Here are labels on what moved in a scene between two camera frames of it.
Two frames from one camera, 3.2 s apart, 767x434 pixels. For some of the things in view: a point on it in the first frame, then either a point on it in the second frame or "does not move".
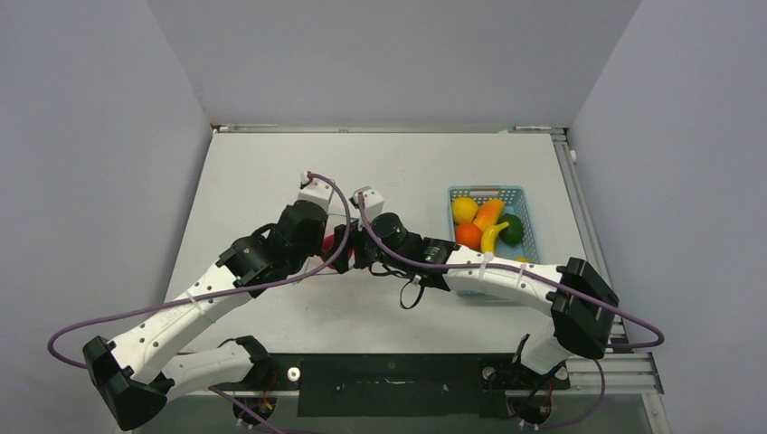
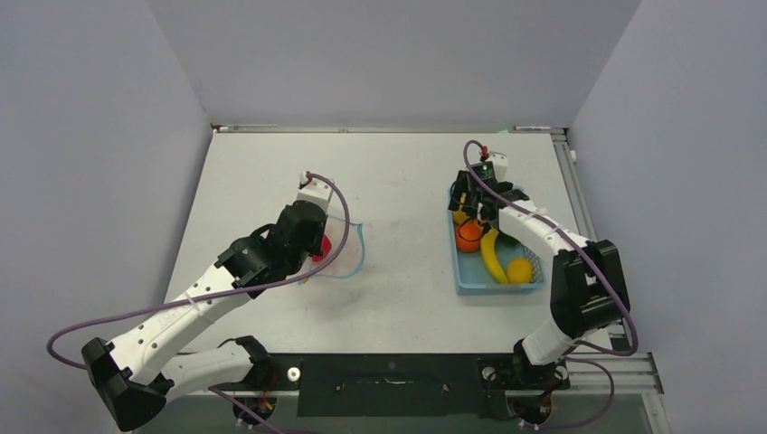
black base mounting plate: x=394 y=385 does not move
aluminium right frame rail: x=588 y=235 does not move
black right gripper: x=355 y=241 to x=463 y=187
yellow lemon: x=464 y=210 does not move
